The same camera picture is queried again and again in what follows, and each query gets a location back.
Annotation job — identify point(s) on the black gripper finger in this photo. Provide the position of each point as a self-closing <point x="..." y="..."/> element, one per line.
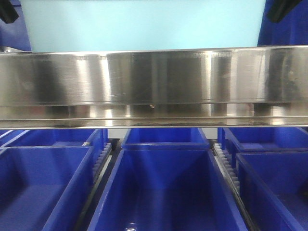
<point x="279" y="9"/>
<point x="8" y="14"/>

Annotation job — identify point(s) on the light blue bin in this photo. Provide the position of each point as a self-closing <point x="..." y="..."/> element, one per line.
<point x="127" y="25"/>

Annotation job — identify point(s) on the dark blue bin rear right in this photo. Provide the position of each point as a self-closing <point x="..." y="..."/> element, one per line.
<point x="261" y="139"/>

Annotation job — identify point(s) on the dark blue bin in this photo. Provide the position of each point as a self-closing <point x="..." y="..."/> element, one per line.
<point x="166" y="190"/>
<point x="43" y="188"/>
<point x="165" y="138"/>
<point x="97" y="138"/>
<point x="261" y="139"/>
<point x="274" y="189"/>

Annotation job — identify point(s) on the dark blue bin rear left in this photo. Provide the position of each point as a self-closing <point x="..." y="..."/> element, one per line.
<point x="97" y="138"/>

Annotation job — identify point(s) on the white roller track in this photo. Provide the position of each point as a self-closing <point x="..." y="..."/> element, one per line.
<point x="226" y="168"/>

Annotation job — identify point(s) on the dark blue bin lower right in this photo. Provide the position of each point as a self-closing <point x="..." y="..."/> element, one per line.
<point x="274" y="189"/>

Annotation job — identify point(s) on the dark blue bin lower left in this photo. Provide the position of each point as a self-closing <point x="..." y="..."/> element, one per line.
<point x="43" y="188"/>

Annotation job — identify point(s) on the dark blue bin rear centre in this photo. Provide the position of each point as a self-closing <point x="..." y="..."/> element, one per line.
<point x="165" y="138"/>

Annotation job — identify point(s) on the dark blue bin lower centre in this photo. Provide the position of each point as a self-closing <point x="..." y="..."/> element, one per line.
<point x="166" y="190"/>

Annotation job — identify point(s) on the right shelf steel rail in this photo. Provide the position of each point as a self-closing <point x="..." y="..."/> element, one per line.
<point x="230" y="87"/>

